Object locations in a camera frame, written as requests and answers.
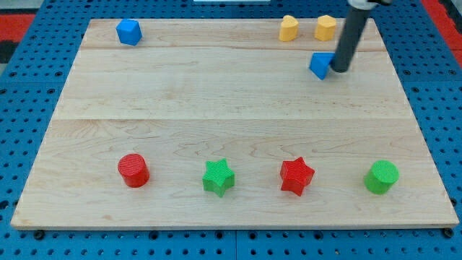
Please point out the yellow hexagon block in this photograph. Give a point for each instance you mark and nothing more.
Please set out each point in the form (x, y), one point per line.
(325, 28)

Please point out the green star block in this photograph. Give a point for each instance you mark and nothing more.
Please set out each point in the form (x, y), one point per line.
(218, 177)

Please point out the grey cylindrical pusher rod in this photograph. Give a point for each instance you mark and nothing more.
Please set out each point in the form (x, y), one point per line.
(351, 33)

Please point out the blue triangle block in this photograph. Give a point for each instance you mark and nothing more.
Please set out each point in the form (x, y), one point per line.
(319, 63)

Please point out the yellow heart block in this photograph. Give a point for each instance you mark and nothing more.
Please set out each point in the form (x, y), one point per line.
(288, 28)

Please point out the light wooden board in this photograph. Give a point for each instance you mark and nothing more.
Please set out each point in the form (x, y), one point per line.
(197, 90)

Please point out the red star block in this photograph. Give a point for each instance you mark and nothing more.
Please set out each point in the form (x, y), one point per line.
(296, 175)

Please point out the green cylinder block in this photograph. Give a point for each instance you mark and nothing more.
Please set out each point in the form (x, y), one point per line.
(381, 176)

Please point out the red cylinder block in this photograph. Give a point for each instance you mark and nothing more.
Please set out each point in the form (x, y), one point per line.
(133, 170)

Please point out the blue cube block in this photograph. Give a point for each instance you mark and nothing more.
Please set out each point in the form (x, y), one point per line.
(129, 32)

